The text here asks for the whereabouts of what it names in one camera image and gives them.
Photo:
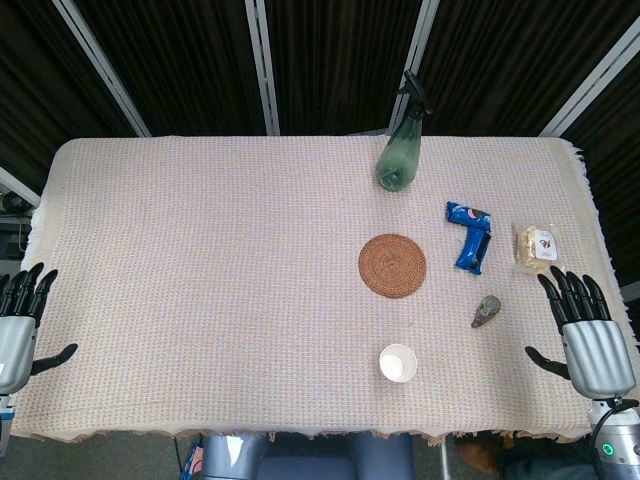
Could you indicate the small white paper cup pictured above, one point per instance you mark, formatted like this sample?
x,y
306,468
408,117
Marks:
x,y
398,362

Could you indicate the blue cookie snack packet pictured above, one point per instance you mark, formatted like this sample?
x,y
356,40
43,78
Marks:
x,y
472,252
467,215

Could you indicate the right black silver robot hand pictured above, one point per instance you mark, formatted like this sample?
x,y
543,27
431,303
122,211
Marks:
x,y
597,355

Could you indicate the small grey object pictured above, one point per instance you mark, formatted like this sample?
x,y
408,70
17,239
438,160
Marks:
x,y
486,310

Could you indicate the brown woven round coaster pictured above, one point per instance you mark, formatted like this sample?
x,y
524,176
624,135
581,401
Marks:
x,y
392,265

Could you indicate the white metal frame post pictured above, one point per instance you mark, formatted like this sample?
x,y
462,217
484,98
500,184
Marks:
x,y
262,65
412,50
17,185
100,65
590,80

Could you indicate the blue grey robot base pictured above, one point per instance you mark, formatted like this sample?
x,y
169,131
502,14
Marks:
x,y
310,457

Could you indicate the dark equipment clutter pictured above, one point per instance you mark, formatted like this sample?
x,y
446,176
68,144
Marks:
x,y
11,225

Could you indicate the green plastic spray bottle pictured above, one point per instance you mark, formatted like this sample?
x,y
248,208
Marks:
x,y
397,155

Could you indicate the clear cracker snack packet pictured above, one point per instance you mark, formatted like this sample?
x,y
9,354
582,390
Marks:
x,y
532,247

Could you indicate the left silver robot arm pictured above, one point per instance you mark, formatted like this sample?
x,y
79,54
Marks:
x,y
5,420

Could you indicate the beige woven tablecloth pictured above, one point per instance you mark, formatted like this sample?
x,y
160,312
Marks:
x,y
200,250

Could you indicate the brown object under table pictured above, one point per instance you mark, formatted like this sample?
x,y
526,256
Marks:
x,y
477,455

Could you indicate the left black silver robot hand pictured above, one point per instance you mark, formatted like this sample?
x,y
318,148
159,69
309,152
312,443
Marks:
x,y
15,345

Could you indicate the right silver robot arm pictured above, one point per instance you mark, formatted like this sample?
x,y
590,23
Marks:
x,y
617,445

